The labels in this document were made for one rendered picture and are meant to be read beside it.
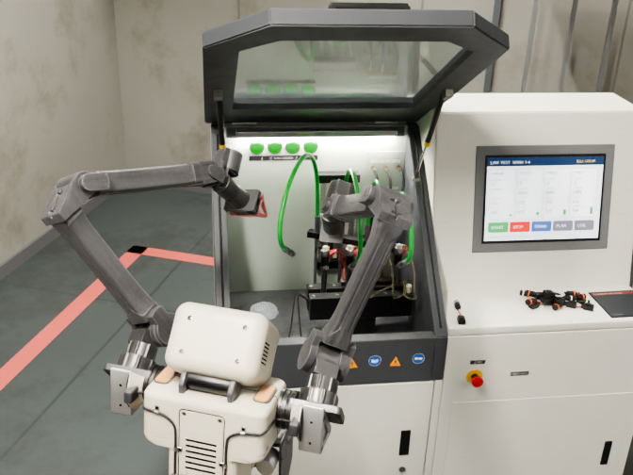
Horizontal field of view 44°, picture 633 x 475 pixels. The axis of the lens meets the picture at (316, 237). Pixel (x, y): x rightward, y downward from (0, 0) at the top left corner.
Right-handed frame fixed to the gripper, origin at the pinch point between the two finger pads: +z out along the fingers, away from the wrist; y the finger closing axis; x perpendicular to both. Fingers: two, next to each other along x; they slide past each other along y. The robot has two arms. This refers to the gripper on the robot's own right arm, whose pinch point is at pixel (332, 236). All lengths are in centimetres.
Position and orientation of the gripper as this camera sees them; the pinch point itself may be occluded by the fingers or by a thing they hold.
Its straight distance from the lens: 237.0
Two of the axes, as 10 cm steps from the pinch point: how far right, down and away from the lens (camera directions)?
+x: -9.9, -0.9, 0.9
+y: 1.2, -9.4, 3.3
